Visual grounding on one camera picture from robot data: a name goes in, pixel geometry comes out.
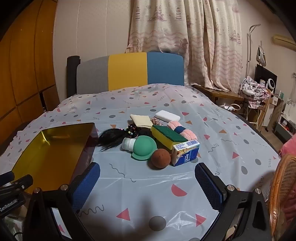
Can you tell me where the beige woven cloth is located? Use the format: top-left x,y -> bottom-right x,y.
129,114 -> 153,128

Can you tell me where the black rolled mat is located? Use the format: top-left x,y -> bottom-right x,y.
67,56 -> 81,98

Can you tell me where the wooden side table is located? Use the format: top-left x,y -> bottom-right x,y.
192,84 -> 245,109

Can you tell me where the gold metal tin box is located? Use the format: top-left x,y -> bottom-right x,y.
0,122 -> 97,194

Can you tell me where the white cable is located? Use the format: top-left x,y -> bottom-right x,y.
221,103 -> 241,113

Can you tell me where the wall air conditioner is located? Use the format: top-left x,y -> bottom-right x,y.
271,34 -> 296,49

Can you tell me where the grey yellow blue sofa back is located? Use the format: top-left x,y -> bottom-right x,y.
76,52 -> 185,95

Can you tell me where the printed pink curtain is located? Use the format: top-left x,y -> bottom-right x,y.
126,0 -> 245,91

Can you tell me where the yellow and green scrubbing sponge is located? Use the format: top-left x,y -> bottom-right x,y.
150,125 -> 189,151

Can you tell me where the white foam sponge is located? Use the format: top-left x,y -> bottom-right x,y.
154,110 -> 181,122

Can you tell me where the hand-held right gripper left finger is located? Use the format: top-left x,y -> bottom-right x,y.
23,162 -> 101,241

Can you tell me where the rattan chair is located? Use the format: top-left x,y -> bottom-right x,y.
268,154 -> 296,237

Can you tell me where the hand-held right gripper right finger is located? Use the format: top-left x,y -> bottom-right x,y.
195,163 -> 272,241

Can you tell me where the green silicone lid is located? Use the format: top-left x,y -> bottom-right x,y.
122,136 -> 158,161

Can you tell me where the black hairpiece with coloured beads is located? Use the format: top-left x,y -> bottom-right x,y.
96,124 -> 139,152

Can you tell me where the black monitor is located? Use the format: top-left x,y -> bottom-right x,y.
254,64 -> 278,90

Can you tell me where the pink towel with navy band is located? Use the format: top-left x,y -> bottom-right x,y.
167,120 -> 198,142

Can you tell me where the white garment steamer stand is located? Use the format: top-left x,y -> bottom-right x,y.
245,23 -> 266,79

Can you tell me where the pink cloth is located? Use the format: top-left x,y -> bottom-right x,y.
279,133 -> 296,159

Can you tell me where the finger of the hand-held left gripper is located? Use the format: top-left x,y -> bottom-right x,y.
0,172 -> 33,194

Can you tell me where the brown round ball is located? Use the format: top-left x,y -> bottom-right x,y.
151,149 -> 172,168

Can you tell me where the blue tissue packet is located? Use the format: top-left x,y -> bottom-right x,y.
171,140 -> 200,167

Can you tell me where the printed plastic tablecloth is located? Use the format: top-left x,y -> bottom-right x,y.
0,83 -> 281,241

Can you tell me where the white round fan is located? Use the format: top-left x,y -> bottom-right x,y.
266,77 -> 278,93

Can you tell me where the wooden wardrobe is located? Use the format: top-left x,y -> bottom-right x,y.
0,0 -> 58,139

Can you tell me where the pile of patterned clothes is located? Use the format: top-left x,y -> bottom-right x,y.
239,76 -> 270,109

